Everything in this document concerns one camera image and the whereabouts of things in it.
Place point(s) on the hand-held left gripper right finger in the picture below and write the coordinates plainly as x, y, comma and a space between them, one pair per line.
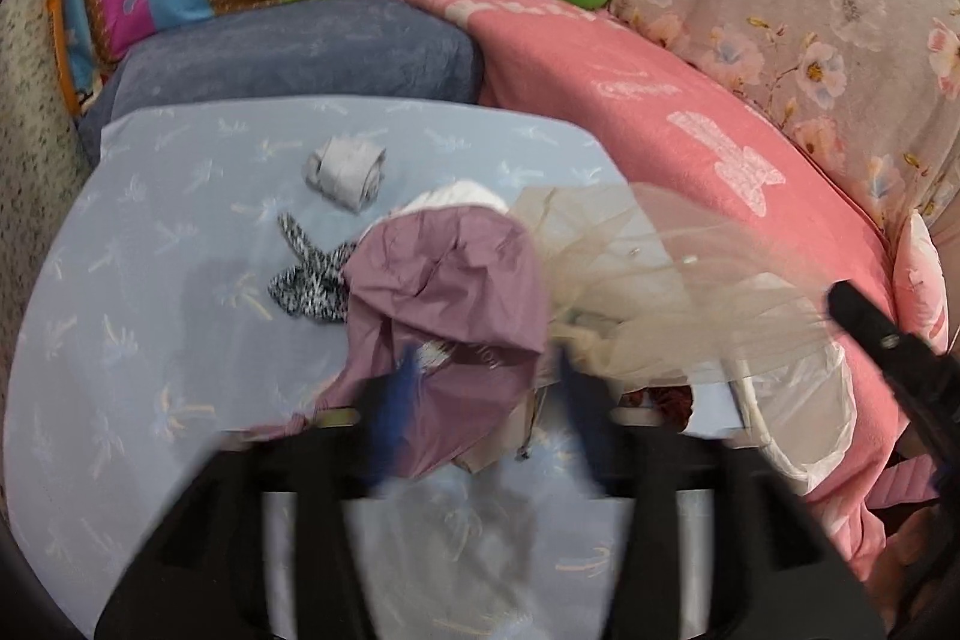
577, 400

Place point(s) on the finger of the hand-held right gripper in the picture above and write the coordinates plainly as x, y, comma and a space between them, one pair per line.
874, 325

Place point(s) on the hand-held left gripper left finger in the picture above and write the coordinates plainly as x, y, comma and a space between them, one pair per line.
390, 404

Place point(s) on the white trash bin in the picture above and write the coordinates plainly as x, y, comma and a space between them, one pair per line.
675, 310

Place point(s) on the black and white knit piece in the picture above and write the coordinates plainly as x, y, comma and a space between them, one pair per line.
311, 287

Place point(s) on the white sock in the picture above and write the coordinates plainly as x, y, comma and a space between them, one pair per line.
341, 171

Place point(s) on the pink pillow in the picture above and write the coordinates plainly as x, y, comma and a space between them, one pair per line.
919, 272

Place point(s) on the pink blanket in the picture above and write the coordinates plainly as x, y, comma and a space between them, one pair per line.
675, 85

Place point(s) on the grey-blue cushion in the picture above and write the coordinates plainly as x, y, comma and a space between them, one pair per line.
300, 55

